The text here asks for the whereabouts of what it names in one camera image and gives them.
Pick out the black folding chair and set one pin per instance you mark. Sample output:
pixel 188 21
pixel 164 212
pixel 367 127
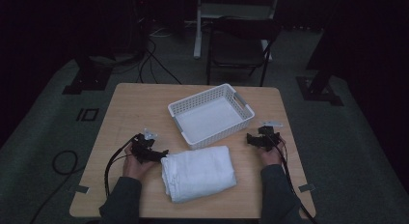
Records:
pixel 239 51

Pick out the black stand base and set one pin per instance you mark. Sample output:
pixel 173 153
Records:
pixel 87 77
pixel 318 89

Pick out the person's right hand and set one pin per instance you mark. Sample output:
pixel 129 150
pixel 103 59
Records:
pixel 272 156

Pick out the white towel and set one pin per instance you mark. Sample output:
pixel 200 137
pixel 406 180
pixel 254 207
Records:
pixel 197 174

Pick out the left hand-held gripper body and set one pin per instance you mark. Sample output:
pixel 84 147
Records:
pixel 141 148

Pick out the person's left hand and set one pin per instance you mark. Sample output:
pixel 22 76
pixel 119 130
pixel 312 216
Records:
pixel 135 166

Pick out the grey tape piece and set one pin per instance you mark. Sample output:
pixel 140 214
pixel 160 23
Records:
pixel 306 187
pixel 80 189

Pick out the white perforated plastic basket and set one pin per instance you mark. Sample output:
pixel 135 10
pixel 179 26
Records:
pixel 210 117

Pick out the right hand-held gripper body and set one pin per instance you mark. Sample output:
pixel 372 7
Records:
pixel 269 137

